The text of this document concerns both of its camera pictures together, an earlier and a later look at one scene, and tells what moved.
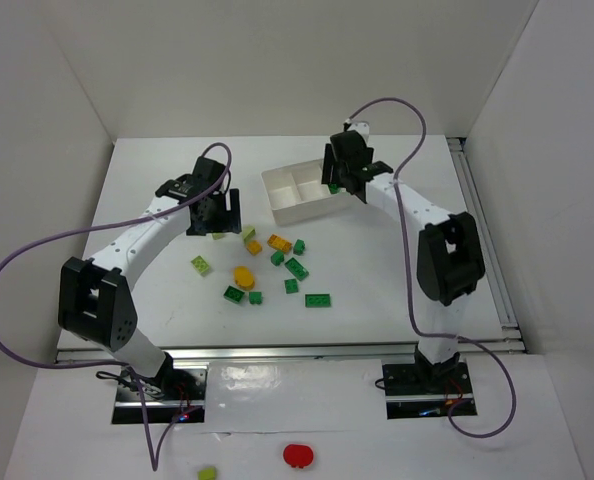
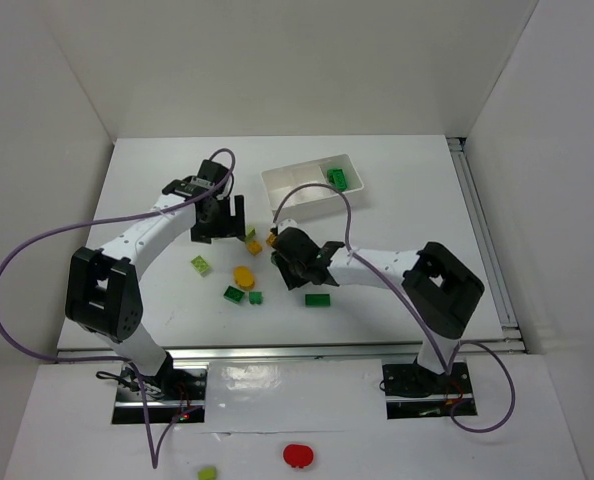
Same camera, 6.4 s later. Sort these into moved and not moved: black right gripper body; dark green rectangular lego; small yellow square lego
Moved: black right gripper body
Not moved: dark green rectangular lego; small yellow square lego
